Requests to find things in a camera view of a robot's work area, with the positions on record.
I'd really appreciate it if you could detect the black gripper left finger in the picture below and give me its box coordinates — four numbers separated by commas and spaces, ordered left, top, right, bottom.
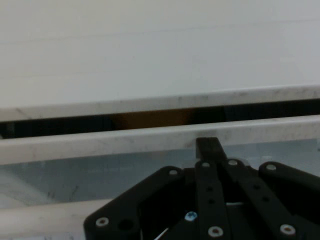
83, 137, 231, 240

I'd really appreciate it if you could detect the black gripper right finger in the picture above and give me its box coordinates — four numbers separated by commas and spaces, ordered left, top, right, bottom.
220, 158, 320, 240

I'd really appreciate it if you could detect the cream oven door handle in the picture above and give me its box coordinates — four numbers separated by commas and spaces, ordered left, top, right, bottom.
0, 119, 320, 166

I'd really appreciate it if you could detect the brown bread inside oven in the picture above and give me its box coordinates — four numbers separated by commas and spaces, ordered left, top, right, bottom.
111, 109, 194, 131

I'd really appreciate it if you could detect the oven glass door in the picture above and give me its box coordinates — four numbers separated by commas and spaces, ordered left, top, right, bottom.
0, 84, 320, 240

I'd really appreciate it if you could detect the cream toaster oven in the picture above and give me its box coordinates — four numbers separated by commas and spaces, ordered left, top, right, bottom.
0, 0, 320, 111

